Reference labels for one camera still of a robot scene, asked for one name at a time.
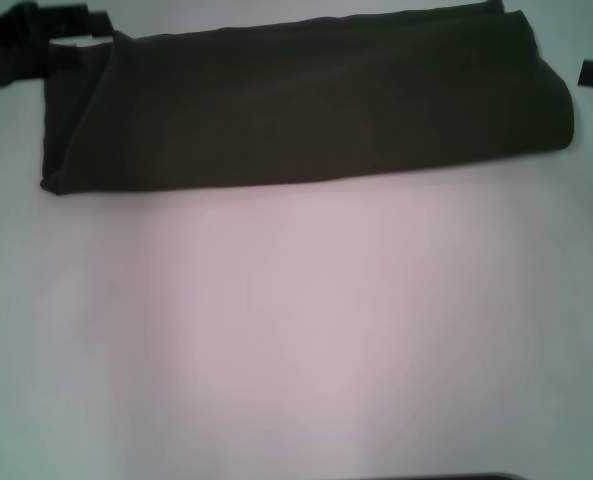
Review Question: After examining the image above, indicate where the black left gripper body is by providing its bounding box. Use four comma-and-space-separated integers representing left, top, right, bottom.
0, 1, 53, 90

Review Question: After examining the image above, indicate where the dark green printed T-shirt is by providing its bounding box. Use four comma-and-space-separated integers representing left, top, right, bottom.
39, 0, 576, 197

